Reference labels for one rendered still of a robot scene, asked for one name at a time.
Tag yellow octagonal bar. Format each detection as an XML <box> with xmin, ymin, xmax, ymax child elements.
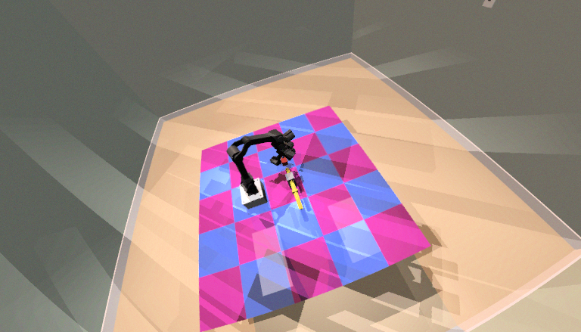
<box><xmin>285</xmin><ymin>168</ymin><xmax>303</xmax><ymax>210</ymax></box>

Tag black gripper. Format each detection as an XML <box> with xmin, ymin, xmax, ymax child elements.
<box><xmin>270</xmin><ymin>141</ymin><xmax>294</xmax><ymax>166</ymax></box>

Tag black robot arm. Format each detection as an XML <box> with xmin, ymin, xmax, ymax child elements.
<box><xmin>226</xmin><ymin>129</ymin><xmax>296</xmax><ymax>196</ymax></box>

